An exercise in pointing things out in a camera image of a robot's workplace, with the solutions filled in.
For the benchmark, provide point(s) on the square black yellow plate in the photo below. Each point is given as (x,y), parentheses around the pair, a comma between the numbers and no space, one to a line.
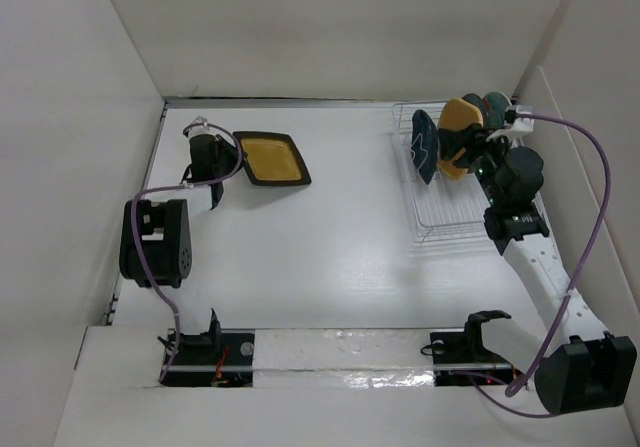
(272,159)

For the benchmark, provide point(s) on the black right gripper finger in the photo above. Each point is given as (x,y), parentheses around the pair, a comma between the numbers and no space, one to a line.
(449,145)
(474,132)

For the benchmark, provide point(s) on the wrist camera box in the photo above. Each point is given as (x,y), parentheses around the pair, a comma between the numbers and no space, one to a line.
(518,123)
(198,127)

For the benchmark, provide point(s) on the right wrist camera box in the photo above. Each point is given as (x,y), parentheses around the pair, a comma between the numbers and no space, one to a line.
(518,123)

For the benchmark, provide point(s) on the white wire dish rack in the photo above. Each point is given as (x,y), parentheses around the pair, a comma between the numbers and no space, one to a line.
(447,209)

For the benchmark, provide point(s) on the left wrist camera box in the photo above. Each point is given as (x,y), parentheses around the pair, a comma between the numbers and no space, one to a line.
(198,127)

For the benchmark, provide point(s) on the woven bamboo tray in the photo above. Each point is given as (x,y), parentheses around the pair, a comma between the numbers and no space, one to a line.
(456,116)

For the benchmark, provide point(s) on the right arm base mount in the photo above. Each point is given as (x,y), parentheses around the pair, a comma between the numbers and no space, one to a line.
(461,359)

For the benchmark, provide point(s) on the round teal red plate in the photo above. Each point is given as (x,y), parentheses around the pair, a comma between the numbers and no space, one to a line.
(496,105)

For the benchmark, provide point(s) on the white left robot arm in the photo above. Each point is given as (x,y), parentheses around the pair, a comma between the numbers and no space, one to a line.
(155,247)

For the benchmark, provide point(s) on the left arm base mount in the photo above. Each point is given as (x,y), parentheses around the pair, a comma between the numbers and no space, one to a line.
(217,358)

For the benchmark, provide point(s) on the dark blue leaf dish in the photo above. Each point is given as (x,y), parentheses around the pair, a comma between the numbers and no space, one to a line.
(424,145)

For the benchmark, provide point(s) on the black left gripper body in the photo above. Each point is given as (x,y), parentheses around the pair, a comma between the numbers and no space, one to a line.
(217,168)

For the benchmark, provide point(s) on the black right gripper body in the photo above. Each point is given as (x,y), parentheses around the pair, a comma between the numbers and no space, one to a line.
(485,170)

